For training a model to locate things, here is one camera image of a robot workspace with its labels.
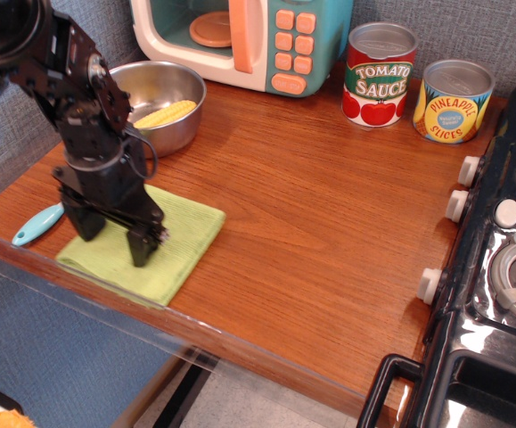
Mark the orange microwave turntable plate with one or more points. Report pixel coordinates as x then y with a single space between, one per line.
212 29

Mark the yellow toy corn cob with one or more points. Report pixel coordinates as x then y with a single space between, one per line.
166 115

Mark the green cloth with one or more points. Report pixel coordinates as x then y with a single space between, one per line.
106 260

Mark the pineapple slices can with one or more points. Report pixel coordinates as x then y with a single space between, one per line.
452 101

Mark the stainless steel bowl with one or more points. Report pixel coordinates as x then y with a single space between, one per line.
167 101

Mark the white spoon with blue handle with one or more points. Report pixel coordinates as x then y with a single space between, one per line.
38 225

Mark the white stove knob rear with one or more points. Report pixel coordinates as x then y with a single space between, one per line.
468 170

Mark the white stove knob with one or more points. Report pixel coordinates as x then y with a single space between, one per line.
428 285
468 170
456 205

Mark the tomato sauce can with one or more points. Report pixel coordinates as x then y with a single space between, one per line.
378 72

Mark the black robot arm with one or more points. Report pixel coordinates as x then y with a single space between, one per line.
56 63

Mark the white round stove button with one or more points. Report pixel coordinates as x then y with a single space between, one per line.
505 214

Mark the white stove knob front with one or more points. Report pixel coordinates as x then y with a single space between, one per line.
428 285

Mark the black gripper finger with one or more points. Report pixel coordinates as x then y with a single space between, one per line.
143 240
85 219

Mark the black toy stove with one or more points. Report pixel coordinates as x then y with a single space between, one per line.
469 377

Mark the white stove knob middle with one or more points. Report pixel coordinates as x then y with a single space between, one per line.
456 205

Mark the teal toy microwave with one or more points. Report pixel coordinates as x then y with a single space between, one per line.
279 47

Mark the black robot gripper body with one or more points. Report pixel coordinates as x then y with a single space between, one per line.
114 190

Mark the black oven door handle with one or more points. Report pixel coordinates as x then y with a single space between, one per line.
393 366

